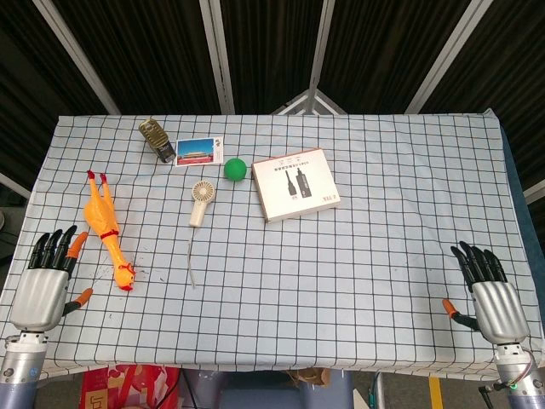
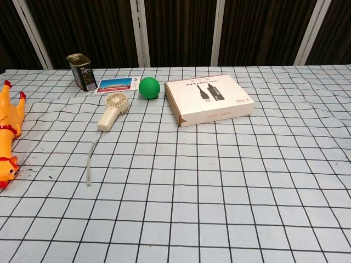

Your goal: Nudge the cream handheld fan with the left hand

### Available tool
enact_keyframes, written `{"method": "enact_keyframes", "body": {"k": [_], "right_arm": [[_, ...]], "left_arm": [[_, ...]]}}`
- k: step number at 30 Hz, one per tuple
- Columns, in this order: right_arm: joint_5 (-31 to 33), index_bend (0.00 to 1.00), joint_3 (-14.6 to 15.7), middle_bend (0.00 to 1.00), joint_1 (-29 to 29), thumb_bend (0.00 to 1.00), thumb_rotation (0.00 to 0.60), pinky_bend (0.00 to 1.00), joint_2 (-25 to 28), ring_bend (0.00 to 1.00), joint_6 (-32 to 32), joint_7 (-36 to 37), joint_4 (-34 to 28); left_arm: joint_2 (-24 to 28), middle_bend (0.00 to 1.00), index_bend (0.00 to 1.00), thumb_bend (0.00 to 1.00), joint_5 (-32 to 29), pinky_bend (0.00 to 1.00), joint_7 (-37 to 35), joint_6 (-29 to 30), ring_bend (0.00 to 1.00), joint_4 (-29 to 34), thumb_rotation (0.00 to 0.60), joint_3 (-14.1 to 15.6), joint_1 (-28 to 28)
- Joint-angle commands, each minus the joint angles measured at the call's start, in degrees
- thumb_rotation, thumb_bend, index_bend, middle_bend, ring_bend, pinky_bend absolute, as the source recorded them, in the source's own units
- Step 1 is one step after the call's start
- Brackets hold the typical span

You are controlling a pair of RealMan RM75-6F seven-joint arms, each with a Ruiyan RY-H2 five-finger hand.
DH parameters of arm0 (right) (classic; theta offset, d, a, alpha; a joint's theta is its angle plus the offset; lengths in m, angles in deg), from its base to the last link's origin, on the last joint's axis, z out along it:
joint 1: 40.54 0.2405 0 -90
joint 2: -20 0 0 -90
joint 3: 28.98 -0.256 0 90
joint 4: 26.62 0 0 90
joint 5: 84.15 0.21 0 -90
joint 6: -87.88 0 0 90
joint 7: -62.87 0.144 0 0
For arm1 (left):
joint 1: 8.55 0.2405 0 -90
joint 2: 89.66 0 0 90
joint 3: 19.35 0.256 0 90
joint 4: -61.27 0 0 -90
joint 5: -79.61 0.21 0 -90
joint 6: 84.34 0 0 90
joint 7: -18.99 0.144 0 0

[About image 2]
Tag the small white handheld fan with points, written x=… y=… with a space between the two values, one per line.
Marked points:
x=112 y=109

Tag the white cardboard product box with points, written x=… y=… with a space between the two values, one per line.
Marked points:
x=208 y=96

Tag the white checkered tablecloth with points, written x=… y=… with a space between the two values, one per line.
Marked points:
x=192 y=178

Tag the green ball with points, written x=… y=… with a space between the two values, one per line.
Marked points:
x=149 y=87

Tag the photo postcard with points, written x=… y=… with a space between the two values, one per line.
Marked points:
x=115 y=85

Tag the dark folding screen with white frames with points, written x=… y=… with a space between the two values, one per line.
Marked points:
x=175 y=30

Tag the dark green tin can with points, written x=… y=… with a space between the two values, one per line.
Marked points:
x=81 y=72

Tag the yellow rubber chicken toy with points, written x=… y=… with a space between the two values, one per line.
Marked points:
x=6 y=120

